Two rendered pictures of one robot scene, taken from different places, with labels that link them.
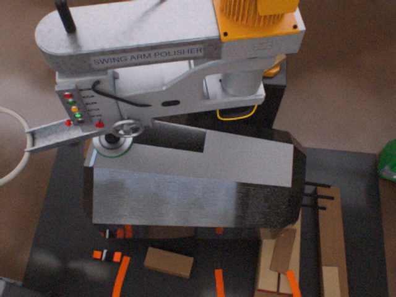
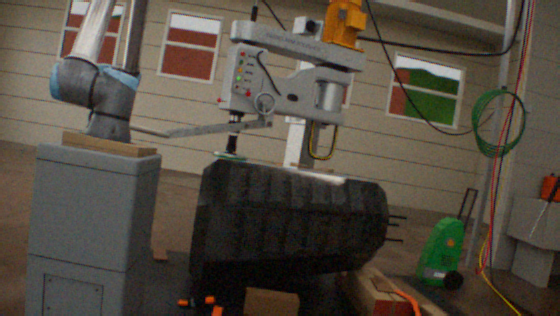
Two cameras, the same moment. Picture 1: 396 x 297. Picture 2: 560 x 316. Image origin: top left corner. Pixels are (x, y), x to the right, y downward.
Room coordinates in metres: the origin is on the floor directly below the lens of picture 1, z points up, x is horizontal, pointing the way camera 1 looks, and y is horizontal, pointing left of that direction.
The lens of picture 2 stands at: (-1.65, 0.86, 1.00)
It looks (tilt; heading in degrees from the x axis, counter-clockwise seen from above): 3 degrees down; 344
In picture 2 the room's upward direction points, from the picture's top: 10 degrees clockwise
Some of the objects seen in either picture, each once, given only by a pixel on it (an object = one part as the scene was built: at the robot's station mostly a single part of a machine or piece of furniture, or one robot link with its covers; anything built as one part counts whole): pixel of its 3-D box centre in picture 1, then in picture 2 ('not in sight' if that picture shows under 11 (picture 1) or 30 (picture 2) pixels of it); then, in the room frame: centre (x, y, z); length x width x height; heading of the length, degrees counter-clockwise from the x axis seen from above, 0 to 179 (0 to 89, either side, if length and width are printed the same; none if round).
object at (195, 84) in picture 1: (183, 81); (296, 96); (1.06, 0.08, 1.31); 0.74 x 0.23 x 0.49; 100
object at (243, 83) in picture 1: (242, 67); (329, 98); (1.12, -0.18, 1.35); 0.19 x 0.19 x 0.20
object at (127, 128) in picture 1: (127, 122); (263, 103); (0.91, 0.33, 1.20); 0.15 x 0.10 x 0.15; 100
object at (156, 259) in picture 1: (169, 262); (271, 304); (0.50, 0.18, 0.07); 0.30 x 0.12 x 0.12; 78
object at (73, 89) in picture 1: (75, 106); (239, 70); (0.89, 0.52, 1.38); 0.08 x 0.03 x 0.28; 100
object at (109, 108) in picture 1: (111, 85); (253, 84); (1.02, 0.39, 1.33); 0.36 x 0.22 x 0.45; 100
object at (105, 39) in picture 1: (169, 33); (297, 50); (1.07, 0.12, 1.62); 0.96 x 0.25 x 0.17; 100
